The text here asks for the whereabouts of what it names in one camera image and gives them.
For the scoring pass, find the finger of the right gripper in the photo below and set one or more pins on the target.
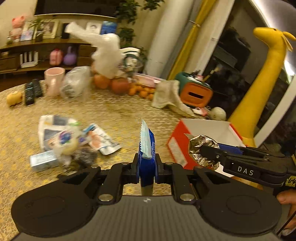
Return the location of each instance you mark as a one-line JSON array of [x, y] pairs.
[[212, 153]]

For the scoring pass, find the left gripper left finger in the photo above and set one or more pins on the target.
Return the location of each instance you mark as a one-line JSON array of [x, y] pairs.
[[133, 176]]

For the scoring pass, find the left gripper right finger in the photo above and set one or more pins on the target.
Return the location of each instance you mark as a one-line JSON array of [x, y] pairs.
[[161, 175]]

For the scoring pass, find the silver foil snack wrapper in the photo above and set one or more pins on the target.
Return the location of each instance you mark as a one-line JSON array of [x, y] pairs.
[[195, 143]]

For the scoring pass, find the blue snack packet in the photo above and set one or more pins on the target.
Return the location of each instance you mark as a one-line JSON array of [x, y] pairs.
[[146, 156]]

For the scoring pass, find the black mesh snack bag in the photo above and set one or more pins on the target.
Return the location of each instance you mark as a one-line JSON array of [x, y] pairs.
[[84, 157]]

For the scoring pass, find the sausage picture snack packet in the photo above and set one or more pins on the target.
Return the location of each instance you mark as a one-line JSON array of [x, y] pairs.
[[100, 140]]

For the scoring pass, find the light blue small box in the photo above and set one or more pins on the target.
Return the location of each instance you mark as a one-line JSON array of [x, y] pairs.
[[43, 161]]

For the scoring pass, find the person's right hand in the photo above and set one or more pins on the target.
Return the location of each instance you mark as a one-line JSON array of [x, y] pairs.
[[288, 197]]

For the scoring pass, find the red white cardboard box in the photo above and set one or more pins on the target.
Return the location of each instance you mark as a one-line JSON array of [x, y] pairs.
[[220, 131]]

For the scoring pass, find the round cream ball container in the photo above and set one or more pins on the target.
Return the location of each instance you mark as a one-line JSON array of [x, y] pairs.
[[217, 114]]

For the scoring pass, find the pink white small item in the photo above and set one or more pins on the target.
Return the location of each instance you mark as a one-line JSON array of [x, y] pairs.
[[200, 111]]

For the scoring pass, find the yellow giraffe plush chair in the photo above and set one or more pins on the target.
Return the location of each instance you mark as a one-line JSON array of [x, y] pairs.
[[247, 114]]

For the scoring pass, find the orange green tissue box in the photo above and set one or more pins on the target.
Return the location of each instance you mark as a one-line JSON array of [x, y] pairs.
[[192, 91]]

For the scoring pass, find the beige crumpled cloth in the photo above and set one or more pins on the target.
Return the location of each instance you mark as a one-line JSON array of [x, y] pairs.
[[166, 95]]

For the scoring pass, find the pile of small oranges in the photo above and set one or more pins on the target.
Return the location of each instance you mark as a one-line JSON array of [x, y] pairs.
[[142, 91]]

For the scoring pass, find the white blue snack bag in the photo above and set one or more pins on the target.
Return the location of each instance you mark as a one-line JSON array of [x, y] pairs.
[[59, 134]]

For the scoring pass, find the pink flat box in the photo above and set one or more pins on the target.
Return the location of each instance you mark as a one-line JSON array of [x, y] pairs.
[[146, 80]]

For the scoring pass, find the red apple left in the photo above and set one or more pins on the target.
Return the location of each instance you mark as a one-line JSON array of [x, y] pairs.
[[101, 82]]

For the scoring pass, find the clear crumpled plastic bag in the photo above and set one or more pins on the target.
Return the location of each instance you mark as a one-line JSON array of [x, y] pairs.
[[76, 82]]

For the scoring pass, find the green potted plant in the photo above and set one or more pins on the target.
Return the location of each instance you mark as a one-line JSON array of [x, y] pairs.
[[127, 15]]

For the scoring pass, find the white plastic bag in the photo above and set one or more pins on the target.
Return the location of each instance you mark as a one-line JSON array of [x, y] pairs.
[[107, 56]]

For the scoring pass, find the pink mug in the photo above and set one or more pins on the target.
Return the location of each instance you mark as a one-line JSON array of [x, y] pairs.
[[53, 78]]

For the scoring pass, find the black remote control right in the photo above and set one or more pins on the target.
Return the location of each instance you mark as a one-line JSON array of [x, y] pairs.
[[37, 88]]

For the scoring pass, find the black remote control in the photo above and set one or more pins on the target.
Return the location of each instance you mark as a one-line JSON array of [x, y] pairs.
[[29, 94], [37, 88]]

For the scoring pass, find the purple round toy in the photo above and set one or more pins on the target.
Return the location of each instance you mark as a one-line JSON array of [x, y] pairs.
[[70, 58]]

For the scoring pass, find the black remote control left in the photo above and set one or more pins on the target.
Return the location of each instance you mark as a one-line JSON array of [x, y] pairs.
[[29, 94]]

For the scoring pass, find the small yellow pig toy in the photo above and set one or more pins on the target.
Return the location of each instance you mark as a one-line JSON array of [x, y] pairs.
[[14, 98]]

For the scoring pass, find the pink small suitcase toy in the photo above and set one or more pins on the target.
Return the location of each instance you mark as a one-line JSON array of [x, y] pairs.
[[56, 57]]

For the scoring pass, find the yellow curtain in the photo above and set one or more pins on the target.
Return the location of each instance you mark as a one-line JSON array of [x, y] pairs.
[[186, 41]]

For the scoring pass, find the blue picture card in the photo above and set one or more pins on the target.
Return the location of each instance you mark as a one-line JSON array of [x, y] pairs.
[[108, 27]]

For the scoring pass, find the white wifi router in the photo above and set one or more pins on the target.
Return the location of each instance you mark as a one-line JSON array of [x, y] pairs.
[[29, 59]]

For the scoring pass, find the wooden tv cabinet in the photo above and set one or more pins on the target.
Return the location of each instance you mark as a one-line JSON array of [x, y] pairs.
[[10, 54]]

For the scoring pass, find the black television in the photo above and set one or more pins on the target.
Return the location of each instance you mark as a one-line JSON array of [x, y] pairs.
[[77, 7]]

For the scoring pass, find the pink pig plush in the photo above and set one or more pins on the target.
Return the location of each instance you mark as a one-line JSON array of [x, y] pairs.
[[17, 27]]

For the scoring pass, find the portrait photo frame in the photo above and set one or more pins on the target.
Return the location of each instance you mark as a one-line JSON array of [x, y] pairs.
[[93, 27]]

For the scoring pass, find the large gold photo frame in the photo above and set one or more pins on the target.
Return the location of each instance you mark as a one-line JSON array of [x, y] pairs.
[[47, 29]]

